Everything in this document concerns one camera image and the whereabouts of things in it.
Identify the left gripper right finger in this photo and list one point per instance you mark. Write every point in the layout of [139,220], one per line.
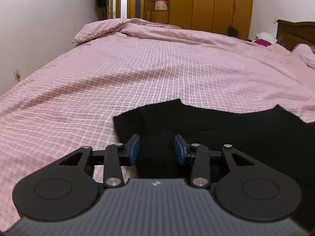
[251,190]

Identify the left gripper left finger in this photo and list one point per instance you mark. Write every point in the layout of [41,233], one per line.
[72,184]

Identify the black garment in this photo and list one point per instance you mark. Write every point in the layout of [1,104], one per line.
[275,137]

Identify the pink checked bed cover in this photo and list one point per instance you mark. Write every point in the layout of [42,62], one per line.
[122,64]

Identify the magenta cloth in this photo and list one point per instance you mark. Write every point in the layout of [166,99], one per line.
[263,42]

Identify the white plush toy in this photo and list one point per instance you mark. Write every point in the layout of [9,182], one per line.
[265,36]

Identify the black box by wardrobe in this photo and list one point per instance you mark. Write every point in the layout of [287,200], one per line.
[232,32]

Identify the wooden headboard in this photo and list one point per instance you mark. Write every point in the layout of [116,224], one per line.
[291,34]

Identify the wooden wardrobe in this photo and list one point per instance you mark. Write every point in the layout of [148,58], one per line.
[204,15]

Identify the wooden door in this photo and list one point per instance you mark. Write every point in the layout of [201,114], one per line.
[135,9]

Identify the white pink container on shelf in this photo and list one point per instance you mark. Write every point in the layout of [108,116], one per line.
[161,5]

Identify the wall socket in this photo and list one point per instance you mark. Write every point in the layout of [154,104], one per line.
[17,75]

